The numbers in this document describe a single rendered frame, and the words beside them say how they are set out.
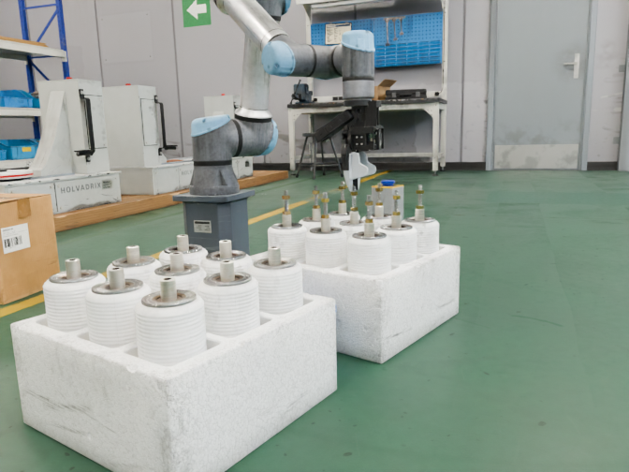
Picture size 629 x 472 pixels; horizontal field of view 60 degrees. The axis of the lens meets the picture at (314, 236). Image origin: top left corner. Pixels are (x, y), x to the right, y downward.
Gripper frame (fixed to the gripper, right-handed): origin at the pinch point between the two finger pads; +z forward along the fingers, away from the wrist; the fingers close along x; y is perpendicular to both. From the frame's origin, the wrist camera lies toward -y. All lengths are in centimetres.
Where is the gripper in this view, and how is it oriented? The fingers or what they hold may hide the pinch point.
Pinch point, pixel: (351, 184)
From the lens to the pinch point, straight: 134.3
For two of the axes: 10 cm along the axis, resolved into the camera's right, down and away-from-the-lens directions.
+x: 4.4, -1.8, 8.8
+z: 0.3, 9.8, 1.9
